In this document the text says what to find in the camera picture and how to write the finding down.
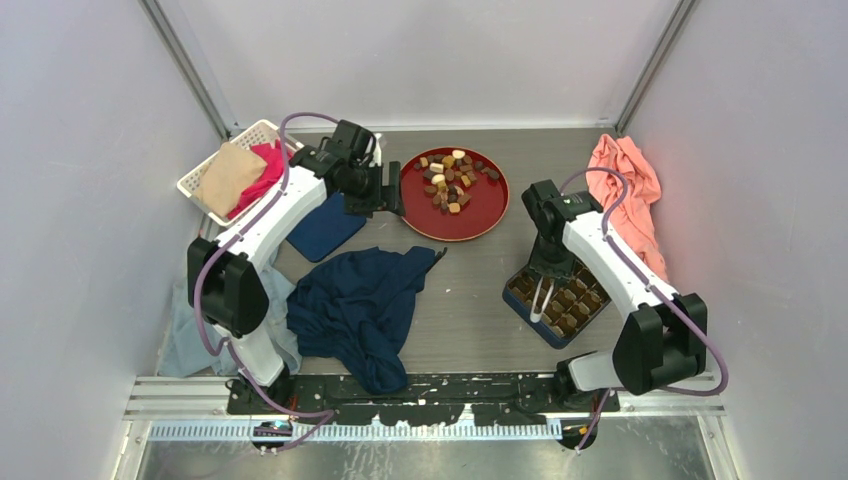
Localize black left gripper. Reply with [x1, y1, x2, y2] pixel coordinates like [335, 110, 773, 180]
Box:
[339, 160, 405, 219]

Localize clear plastic metal tongs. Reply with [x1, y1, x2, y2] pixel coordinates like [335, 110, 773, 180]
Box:
[529, 276, 556, 324]

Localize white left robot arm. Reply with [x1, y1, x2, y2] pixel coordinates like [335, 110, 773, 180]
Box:
[187, 120, 405, 413]

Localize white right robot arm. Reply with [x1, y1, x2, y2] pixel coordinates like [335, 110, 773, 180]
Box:
[521, 180, 707, 411]

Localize blue chocolate tin box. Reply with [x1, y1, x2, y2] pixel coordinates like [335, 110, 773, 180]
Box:
[502, 260, 610, 349]

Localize blue tin lid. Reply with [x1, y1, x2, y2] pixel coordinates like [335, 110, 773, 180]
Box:
[287, 193, 366, 263]

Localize red round tray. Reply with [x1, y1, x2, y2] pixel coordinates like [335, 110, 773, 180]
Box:
[401, 146, 510, 242]

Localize salmon pink cloth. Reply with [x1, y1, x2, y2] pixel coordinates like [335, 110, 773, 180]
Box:
[585, 134, 669, 282]

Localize dark blue cloth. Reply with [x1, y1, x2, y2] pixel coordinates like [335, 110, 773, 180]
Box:
[287, 246, 443, 394]

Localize pink magenta cloth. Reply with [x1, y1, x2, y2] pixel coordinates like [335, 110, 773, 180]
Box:
[227, 139, 286, 220]

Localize beige cloth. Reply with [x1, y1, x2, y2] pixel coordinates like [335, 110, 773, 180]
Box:
[194, 143, 265, 217]

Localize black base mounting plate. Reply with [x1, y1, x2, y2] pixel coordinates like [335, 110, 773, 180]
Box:
[267, 373, 600, 427]

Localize white plastic basket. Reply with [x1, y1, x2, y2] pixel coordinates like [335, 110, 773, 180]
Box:
[177, 120, 285, 228]

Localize light blue cloth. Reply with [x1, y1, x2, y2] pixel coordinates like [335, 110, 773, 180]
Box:
[158, 263, 302, 378]

